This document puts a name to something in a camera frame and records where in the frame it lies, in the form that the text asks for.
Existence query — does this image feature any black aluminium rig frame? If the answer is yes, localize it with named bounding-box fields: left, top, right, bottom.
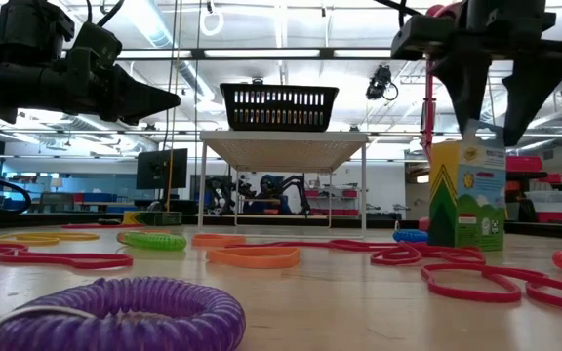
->
left=181, top=214, right=382, bottom=229

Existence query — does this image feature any black plastic basket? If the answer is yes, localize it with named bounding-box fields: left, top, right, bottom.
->
left=220, top=82, right=340, bottom=133

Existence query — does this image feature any blue coil wristband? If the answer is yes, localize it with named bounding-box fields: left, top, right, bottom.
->
left=391, top=229, right=430, bottom=245

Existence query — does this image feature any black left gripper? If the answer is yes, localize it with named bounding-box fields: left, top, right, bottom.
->
left=0, top=61, right=182, bottom=127

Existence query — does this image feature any red storage bin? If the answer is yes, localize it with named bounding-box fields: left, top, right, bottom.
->
left=503, top=155, right=544, bottom=173

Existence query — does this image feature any yellow rubber band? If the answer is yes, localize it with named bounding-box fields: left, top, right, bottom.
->
left=0, top=231, right=101, bottom=247

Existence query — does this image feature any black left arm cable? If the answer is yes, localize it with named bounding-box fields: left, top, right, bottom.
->
left=0, top=168, right=33, bottom=215

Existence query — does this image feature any black rig crossbar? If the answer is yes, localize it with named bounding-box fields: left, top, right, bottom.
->
left=114, top=47, right=394, bottom=61

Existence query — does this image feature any black hanging cable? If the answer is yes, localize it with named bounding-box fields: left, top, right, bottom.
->
left=192, top=0, right=203, bottom=196
left=162, top=0, right=180, bottom=152

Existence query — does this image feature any black monitor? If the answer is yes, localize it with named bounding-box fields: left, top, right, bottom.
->
left=136, top=147, right=189, bottom=191

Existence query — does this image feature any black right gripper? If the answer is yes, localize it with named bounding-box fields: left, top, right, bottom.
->
left=390, top=0, right=562, bottom=147

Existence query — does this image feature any black mounted camera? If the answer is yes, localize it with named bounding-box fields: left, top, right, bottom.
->
left=365, top=64, right=400, bottom=102

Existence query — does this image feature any red desk lamp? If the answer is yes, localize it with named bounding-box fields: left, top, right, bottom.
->
left=420, top=2, right=467, bottom=162

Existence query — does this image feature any green coil wristband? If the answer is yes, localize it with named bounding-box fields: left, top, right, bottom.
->
left=122, top=231, right=188, bottom=253

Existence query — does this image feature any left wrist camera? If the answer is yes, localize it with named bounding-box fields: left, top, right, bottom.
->
left=68, top=21, right=124, bottom=74

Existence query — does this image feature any long red rubber band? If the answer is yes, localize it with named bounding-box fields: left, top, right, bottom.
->
left=225, top=237, right=426, bottom=267

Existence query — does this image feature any purple coil wristband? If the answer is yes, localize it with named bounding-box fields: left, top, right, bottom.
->
left=0, top=276, right=247, bottom=351

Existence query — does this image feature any white hanging ring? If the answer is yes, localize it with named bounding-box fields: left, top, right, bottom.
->
left=198, top=7, right=225, bottom=38

